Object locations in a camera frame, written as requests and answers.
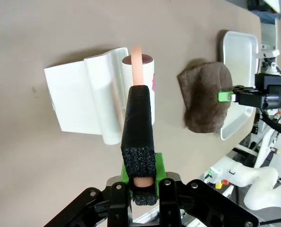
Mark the white button control box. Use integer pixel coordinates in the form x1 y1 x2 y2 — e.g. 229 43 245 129
203 166 229 190

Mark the black left gripper left finger with green tip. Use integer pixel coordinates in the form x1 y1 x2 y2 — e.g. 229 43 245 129
44 163 134 227

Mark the white chair seat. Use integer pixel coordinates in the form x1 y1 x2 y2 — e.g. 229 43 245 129
263 0 281 13

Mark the lint roller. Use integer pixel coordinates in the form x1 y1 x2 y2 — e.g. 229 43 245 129
120 46 161 206

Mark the black cable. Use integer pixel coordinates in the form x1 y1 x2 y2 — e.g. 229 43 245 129
260 113 281 140

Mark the white lint roller holder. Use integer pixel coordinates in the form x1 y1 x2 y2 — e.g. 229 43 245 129
44 47 129 145

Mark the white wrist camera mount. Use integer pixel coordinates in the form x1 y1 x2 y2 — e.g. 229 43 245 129
255 44 281 75

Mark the white plastic tray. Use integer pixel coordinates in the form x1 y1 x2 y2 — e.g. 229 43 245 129
217 30 259 140

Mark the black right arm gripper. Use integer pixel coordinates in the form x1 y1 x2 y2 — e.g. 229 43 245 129
217 73 281 109

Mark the black left gripper right finger with green tip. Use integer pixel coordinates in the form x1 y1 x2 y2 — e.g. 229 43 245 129
154 153 259 227

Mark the brown cloth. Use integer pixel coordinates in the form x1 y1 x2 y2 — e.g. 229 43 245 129
177 61 233 133

